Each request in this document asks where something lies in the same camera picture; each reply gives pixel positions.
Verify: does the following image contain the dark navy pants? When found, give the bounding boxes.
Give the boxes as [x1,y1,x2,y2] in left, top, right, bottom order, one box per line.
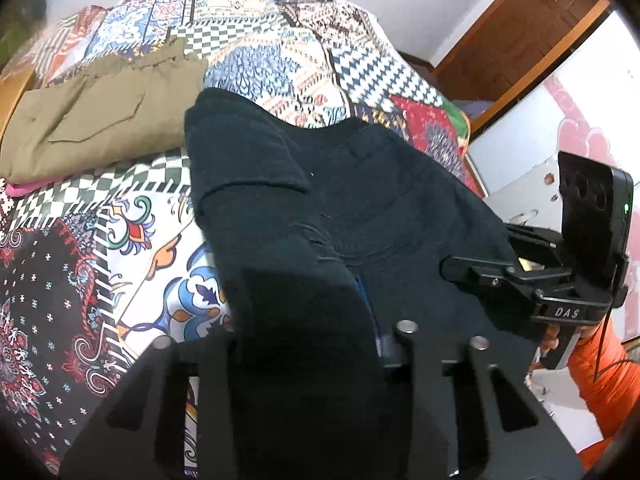
[184,88,514,479]

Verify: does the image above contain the orange right sleeve forearm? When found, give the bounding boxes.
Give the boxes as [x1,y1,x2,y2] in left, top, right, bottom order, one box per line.
[568,322,640,470]

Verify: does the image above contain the person's right hand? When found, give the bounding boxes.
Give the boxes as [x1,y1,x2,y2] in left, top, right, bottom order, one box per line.
[537,318,601,356]

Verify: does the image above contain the colourful patchwork bed quilt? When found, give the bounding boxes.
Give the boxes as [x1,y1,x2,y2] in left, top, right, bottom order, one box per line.
[1,0,470,474]

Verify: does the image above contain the brown wooden door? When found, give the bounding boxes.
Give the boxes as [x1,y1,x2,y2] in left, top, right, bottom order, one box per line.
[435,0,611,139]

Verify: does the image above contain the folded khaki pants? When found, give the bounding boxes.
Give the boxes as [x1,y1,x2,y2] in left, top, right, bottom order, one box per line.
[1,38,208,184]

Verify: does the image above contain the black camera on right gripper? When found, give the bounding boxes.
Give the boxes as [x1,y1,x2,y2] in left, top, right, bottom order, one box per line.
[558,151,634,294]

